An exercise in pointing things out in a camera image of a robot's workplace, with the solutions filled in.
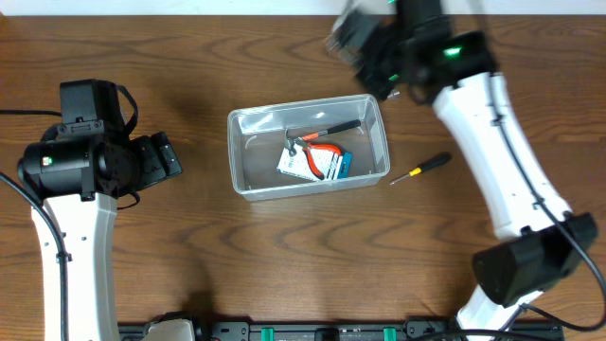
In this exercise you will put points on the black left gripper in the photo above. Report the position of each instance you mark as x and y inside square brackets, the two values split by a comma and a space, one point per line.
[154, 158]

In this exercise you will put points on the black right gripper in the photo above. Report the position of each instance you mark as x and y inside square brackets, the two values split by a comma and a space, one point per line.
[379, 92]

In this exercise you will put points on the silver combination wrench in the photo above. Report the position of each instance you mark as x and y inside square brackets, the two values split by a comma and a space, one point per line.
[393, 94]

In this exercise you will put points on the red handled cutting pliers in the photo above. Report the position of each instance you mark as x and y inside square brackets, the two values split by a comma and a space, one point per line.
[321, 158]

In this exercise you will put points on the clear plastic container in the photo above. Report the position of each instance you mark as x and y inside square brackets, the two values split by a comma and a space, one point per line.
[256, 142]

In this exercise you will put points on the blue white screw box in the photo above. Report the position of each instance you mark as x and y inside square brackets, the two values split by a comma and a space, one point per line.
[297, 166]

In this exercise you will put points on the small claw hammer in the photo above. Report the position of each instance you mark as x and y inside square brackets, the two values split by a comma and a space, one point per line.
[290, 141]

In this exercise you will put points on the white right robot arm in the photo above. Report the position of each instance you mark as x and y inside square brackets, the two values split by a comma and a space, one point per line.
[540, 240]

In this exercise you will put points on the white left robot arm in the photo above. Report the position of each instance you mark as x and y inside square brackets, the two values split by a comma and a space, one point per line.
[78, 182]

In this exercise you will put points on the yellow black screwdriver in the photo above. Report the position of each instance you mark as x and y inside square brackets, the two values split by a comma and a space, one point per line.
[435, 162]

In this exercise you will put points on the black mounting rail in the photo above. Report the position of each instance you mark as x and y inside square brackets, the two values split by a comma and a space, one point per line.
[410, 329]

